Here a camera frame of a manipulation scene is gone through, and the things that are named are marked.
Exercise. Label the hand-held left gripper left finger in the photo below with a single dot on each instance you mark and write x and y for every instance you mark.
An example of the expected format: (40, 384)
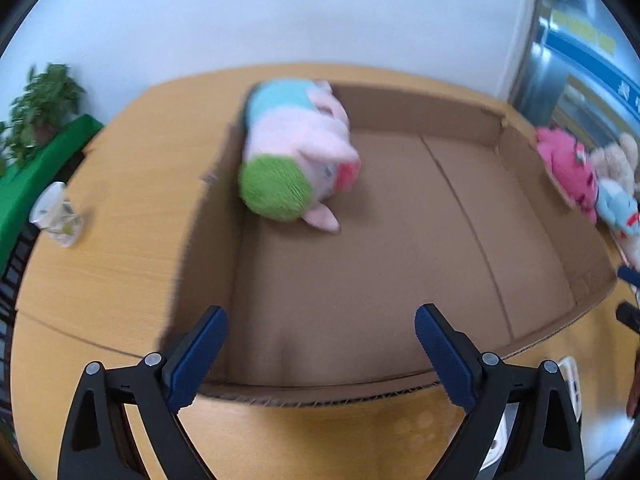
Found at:
(192, 360)

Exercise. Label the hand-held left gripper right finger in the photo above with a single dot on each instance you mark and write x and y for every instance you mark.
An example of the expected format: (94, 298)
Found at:
(447, 360)

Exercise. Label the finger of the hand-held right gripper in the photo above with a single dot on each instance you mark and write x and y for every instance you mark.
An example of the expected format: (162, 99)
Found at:
(629, 310)

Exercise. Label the cardboard box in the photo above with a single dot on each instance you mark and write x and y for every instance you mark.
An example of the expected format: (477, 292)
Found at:
(400, 240)

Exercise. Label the pink pig plush toy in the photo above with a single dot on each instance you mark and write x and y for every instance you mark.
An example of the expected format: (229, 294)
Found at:
(295, 152)

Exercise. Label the light blue plush toy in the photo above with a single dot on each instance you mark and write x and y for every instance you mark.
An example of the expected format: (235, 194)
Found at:
(620, 210)

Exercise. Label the white power strip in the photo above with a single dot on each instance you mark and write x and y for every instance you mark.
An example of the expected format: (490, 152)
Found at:
(555, 410)

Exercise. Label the beige teddy bear plush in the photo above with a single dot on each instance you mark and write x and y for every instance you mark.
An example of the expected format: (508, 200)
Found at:
(617, 162)

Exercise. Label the pink strawberry plush toy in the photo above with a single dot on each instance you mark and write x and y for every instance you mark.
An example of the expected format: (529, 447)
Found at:
(567, 165)

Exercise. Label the wooden desk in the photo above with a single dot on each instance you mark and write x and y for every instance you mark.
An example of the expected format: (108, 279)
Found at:
(135, 200)

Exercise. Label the clear plastic cup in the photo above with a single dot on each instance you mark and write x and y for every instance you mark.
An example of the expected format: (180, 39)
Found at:
(59, 217)

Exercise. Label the glass door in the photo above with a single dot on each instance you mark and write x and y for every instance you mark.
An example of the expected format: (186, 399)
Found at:
(580, 45)

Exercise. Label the green potted plant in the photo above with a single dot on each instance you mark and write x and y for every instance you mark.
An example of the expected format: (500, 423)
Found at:
(37, 105)

